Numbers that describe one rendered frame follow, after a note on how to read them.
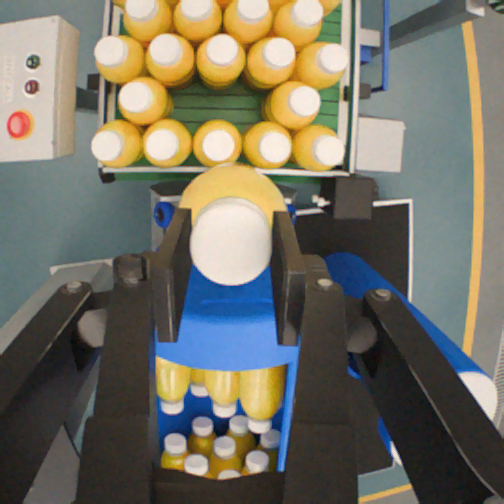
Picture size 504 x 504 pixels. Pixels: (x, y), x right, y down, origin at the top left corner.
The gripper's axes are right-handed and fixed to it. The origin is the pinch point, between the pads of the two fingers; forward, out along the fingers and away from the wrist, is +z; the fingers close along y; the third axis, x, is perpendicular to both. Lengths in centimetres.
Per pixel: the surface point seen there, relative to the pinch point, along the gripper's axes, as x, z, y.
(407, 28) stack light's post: 23, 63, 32
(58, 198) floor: -36, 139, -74
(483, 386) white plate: -47, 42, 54
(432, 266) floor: -65, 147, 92
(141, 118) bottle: 3.0, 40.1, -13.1
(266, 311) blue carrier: -16.5, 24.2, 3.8
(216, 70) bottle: 9.6, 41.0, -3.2
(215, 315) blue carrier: -16.4, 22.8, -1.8
